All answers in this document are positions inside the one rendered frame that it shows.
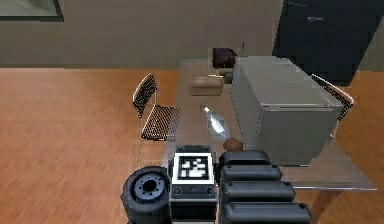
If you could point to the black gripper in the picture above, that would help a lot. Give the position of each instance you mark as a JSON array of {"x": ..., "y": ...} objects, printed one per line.
[{"x": 146, "y": 195}]

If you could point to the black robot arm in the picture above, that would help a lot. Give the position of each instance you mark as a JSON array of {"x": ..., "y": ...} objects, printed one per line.
[{"x": 253, "y": 186}]

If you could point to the dark maroon pot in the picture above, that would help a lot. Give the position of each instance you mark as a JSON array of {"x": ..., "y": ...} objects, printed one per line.
[{"x": 224, "y": 57}]

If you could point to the black mesh chair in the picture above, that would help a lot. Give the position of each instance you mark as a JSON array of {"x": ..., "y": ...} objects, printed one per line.
[
  {"x": 336, "y": 95},
  {"x": 156, "y": 116}
]

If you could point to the glass table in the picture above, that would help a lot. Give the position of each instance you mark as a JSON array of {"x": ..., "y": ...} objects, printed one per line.
[{"x": 193, "y": 126}]

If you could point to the brown round food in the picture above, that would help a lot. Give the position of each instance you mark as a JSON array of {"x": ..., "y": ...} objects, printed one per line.
[{"x": 232, "y": 144}]

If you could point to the clear glass bottle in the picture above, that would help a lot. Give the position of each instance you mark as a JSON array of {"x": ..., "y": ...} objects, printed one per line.
[{"x": 216, "y": 122}]

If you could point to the tan bread loaf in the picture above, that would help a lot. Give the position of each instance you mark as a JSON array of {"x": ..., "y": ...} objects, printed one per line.
[{"x": 206, "y": 86}]

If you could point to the large grey box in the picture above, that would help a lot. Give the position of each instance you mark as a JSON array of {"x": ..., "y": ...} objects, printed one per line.
[{"x": 283, "y": 110}]

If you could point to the green framed window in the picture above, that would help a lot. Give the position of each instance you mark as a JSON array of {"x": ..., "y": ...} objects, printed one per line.
[{"x": 30, "y": 9}]

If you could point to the dark doorway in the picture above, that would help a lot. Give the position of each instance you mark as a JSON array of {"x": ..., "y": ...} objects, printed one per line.
[{"x": 326, "y": 36}]

